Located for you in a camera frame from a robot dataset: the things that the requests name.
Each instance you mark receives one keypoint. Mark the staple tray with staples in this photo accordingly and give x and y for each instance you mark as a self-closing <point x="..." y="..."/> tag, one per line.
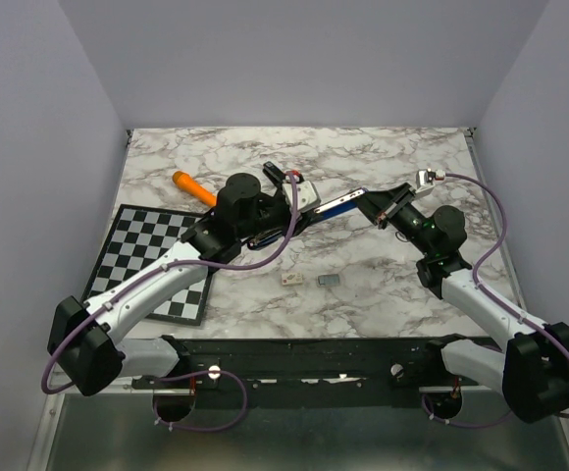
<point x="328" y="280"/>

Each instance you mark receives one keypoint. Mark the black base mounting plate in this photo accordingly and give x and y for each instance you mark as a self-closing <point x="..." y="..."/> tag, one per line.
<point x="314" y="373"/>

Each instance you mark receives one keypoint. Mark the blue stapler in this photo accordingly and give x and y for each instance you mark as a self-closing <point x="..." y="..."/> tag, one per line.
<point x="322" y="213"/>

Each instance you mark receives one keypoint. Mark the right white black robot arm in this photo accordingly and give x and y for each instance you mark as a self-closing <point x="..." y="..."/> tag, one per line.
<point x="444" y="272"/>

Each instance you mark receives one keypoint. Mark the orange plastic cylinder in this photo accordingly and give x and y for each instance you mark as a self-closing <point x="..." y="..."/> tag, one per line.
<point x="187" y="184"/>

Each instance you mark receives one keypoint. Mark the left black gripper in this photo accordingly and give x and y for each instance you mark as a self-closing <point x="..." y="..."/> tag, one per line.
<point x="302" y="221"/>

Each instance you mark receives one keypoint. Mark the black white checkerboard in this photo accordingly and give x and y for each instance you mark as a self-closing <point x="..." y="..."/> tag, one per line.
<point x="137" y="237"/>

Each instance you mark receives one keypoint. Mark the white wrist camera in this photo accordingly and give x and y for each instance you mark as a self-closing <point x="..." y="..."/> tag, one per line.
<point x="308" y="197"/>
<point x="427" y="179"/>

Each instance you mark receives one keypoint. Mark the black stapler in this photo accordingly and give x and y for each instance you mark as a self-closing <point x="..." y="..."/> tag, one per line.
<point x="274" y="174"/>

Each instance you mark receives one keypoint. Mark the white staple box sleeve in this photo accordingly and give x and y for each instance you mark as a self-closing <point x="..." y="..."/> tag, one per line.
<point x="292" y="279"/>

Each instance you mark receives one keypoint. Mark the aluminium frame rail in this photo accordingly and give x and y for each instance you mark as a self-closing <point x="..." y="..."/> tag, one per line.
<point x="520" y="370"/>

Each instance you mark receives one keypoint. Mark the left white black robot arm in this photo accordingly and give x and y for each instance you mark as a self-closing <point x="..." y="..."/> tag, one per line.
<point x="88" y="340"/>

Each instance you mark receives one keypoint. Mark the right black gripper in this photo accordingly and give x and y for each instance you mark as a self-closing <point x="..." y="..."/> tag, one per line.
<point x="382" y="206"/>

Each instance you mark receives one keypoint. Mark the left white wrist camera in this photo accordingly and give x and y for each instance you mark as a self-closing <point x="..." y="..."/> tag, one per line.
<point x="308" y="197"/>

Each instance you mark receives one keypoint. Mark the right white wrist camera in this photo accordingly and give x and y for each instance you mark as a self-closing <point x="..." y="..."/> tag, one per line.
<point x="427" y="179"/>

